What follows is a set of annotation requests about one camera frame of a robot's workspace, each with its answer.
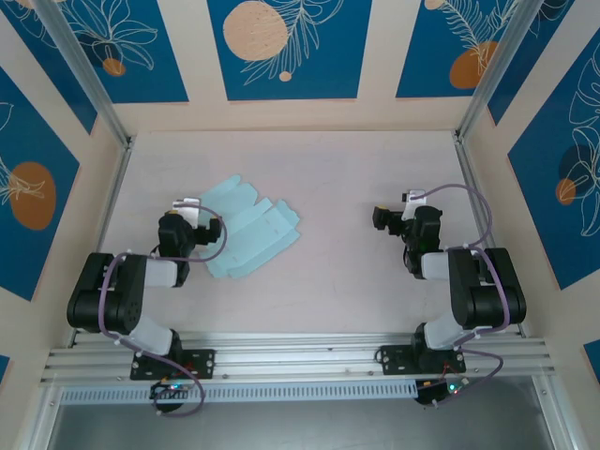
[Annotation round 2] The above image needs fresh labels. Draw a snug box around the light blue paper box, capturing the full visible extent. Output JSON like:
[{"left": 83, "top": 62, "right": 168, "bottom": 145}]
[{"left": 194, "top": 173, "right": 302, "bottom": 281}]

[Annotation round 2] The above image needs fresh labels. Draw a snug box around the left controller board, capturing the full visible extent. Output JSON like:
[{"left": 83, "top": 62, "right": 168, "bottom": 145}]
[{"left": 149, "top": 380, "right": 194, "bottom": 400}]

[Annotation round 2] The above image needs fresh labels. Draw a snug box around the controller board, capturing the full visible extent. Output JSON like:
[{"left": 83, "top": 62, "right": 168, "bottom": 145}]
[
  {"left": 415, "top": 377, "right": 471, "bottom": 405},
  {"left": 149, "top": 380, "right": 194, "bottom": 400}
]

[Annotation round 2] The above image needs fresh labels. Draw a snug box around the right controller board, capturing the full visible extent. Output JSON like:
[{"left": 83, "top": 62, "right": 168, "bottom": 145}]
[{"left": 415, "top": 377, "right": 471, "bottom": 405}]

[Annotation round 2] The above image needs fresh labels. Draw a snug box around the grey metal sheet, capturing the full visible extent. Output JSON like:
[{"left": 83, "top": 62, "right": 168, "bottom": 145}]
[{"left": 46, "top": 374, "right": 573, "bottom": 450}]

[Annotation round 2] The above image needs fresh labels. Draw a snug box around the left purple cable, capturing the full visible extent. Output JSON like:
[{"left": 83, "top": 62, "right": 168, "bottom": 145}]
[{"left": 98, "top": 202, "right": 230, "bottom": 418}]

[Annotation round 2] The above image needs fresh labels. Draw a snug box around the purple cable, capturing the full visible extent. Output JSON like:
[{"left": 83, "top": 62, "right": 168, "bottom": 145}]
[
  {"left": 98, "top": 202, "right": 230, "bottom": 418},
  {"left": 407, "top": 184, "right": 512, "bottom": 409}
]

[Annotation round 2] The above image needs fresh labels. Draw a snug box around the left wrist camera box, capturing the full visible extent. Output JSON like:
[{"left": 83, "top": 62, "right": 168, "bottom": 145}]
[{"left": 172, "top": 196, "right": 203, "bottom": 221}]

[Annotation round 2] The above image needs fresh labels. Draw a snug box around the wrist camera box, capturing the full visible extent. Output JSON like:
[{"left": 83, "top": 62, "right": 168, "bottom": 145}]
[
  {"left": 401, "top": 188, "right": 427, "bottom": 210},
  {"left": 172, "top": 196, "right": 203, "bottom": 221}
]

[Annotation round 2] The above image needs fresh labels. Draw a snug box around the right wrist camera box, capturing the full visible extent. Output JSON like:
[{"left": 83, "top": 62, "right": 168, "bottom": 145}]
[{"left": 401, "top": 188, "right": 427, "bottom": 210}]

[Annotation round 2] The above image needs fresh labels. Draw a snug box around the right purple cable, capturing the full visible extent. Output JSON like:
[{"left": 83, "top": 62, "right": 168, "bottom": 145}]
[{"left": 407, "top": 184, "right": 512, "bottom": 409}]

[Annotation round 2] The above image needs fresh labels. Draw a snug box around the aluminium side rail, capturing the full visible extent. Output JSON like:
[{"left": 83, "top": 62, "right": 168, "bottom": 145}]
[
  {"left": 453, "top": 130, "right": 526, "bottom": 337},
  {"left": 68, "top": 135, "right": 136, "bottom": 348}
]

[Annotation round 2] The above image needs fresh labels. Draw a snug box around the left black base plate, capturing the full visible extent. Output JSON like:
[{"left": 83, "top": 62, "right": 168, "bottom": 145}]
[{"left": 129, "top": 349, "right": 217, "bottom": 381}]

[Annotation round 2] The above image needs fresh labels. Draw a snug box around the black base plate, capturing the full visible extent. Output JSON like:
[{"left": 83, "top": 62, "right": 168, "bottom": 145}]
[
  {"left": 378, "top": 344, "right": 468, "bottom": 376},
  {"left": 129, "top": 349, "right": 217, "bottom": 381}
]

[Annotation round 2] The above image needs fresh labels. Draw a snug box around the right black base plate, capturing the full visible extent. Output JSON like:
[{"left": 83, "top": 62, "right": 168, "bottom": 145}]
[{"left": 378, "top": 344, "right": 468, "bottom": 376}]

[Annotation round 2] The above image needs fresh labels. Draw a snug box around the blue floral wall panel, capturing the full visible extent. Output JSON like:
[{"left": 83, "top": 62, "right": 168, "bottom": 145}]
[
  {"left": 507, "top": 46, "right": 600, "bottom": 292},
  {"left": 0, "top": 65, "right": 81, "bottom": 302},
  {"left": 207, "top": 0, "right": 374, "bottom": 101},
  {"left": 487, "top": 0, "right": 600, "bottom": 127},
  {"left": 0, "top": 8, "right": 98, "bottom": 136},
  {"left": 46, "top": 0, "right": 190, "bottom": 104},
  {"left": 396, "top": 0, "right": 521, "bottom": 99}
]

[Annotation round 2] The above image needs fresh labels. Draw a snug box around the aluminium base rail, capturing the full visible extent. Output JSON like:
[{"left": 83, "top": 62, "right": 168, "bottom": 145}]
[{"left": 39, "top": 331, "right": 559, "bottom": 383}]

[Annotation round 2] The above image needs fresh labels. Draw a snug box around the aluminium corner post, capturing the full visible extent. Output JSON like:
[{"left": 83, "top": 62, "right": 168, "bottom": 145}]
[
  {"left": 457, "top": 0, "right": 538, "bottom": 142},
  {"left": 35, "top": 0, "right": 137, "bottom": 149}
]

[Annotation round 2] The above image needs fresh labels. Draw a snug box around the grey slotted cable duct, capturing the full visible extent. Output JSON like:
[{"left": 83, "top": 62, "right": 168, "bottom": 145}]
[{"left": 59, "top": 380, "right": 421, "bottom": 405}]

